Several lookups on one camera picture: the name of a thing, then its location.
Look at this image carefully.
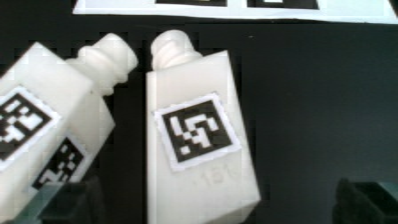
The white stool leg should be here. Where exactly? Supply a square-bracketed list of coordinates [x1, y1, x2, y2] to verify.
[0, 34, 137, 224]
[146, 30, 261, 224]

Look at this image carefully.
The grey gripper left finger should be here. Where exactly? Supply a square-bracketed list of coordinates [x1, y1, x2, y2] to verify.
[23, 177, 107, 224]

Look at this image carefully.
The paper sheet with tags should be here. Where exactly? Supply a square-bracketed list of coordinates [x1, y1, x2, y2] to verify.
[73, 0, 398, 25]

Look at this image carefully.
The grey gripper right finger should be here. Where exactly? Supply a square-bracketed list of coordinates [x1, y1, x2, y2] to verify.
[332, 178, 398, 224]

